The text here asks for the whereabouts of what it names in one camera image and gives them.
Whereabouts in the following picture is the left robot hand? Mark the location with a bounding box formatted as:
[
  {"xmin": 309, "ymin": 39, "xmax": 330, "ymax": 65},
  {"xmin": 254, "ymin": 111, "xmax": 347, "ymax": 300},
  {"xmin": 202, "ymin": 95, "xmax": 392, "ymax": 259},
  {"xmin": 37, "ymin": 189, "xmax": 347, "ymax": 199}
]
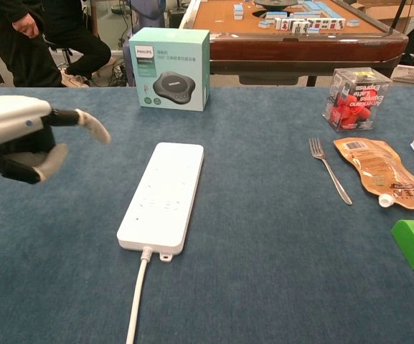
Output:
[{"xmin": 0, "ymin": 95, "xmax": 112, "ymax": 186}]

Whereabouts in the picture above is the white power strip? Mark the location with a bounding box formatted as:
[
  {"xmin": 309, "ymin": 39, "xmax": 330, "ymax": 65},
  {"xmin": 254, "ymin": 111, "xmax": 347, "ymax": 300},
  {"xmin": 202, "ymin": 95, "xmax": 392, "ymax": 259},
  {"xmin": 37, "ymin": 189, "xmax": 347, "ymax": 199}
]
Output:
[{"xmin": 116, "ymin": 142, "xmax": 205, "ymax": 263}]

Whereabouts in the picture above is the person in black clothes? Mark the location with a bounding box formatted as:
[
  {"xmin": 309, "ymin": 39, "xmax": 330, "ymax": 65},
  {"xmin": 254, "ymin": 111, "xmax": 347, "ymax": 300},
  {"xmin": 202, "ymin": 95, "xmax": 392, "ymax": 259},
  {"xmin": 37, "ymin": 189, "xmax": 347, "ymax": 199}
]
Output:
[{"xmin": 0, "ymin": 0, "xmax": 113, "ymax": 88}]

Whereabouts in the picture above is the teal Philips speaker box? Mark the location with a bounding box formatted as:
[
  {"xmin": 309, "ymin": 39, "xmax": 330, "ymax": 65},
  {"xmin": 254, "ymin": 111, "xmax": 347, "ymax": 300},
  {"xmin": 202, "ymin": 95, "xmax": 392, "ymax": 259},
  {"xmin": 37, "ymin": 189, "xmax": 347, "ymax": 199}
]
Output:
[{"xmin": 128, "ymin": 27, "xmax": 211, "ymax": 113}]

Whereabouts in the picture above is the blue felt table cloth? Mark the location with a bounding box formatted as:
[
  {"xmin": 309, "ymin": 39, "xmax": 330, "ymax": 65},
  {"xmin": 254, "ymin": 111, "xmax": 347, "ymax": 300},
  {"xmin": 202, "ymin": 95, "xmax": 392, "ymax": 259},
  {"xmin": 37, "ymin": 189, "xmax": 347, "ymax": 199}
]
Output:
[{"xmin": 0, "ymin": 85, "xmax": 414, "ymax": 344}]

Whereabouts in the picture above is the wooden mahjong table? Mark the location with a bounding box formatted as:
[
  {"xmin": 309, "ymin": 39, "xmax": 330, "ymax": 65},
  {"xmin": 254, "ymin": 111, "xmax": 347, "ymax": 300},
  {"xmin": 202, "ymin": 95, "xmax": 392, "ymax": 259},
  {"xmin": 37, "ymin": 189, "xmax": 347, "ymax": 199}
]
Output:
[{"xmin": 179, "ymin": 0, "xmax": 410, "ymax": 87}]

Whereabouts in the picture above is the row of mahjong tiles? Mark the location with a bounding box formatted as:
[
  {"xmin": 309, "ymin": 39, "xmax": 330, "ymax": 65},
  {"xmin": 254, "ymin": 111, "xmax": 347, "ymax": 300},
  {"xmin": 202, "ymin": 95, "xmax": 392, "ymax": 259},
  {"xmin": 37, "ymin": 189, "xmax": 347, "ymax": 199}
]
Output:
[{"xmin": 273, "ymin": 16, "xmax": 347, "ymax": 35}]

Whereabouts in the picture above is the silver metal fork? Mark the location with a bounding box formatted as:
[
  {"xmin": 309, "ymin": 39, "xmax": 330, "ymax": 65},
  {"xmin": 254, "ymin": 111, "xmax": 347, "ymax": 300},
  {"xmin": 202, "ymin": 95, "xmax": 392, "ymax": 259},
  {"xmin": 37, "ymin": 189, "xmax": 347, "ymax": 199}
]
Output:
[{"xmin": 309, "ymin": 137, "xmax": 354, "ymax": 206}]

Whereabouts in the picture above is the clear box with red capsules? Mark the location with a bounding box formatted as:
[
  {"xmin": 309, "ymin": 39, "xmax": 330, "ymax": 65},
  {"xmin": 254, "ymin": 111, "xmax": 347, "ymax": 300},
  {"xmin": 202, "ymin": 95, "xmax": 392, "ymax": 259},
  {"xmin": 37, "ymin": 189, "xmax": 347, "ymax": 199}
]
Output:
[{"xmin": 321, "ymin": 67, "xmax": 393, "ymax": 134}]

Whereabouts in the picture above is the orange spouted food pouch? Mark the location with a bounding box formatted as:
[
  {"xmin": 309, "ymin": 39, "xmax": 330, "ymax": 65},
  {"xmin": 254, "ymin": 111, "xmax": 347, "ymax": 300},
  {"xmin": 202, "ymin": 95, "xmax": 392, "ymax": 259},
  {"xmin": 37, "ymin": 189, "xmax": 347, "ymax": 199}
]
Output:
[{"xmin": 333, "ymin": 138, "xmax": 414, "ymax": 212}]

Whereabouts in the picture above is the white plastic basket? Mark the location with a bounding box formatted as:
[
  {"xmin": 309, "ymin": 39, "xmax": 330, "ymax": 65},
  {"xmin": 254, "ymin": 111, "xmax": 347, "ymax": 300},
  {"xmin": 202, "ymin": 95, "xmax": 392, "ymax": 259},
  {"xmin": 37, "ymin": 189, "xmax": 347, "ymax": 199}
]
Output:
[{"xmin": 390, "ymin": 64, "xmax": 414, "ymax": 87}]

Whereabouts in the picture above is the white power cable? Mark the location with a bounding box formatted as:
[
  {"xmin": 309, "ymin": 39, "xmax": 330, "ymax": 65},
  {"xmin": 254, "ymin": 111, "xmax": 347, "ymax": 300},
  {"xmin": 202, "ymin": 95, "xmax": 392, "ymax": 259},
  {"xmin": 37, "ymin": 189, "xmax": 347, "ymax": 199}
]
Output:
[{"xmin": 125, "ymin": 247, "xmax": 154, "ymax": 344}]

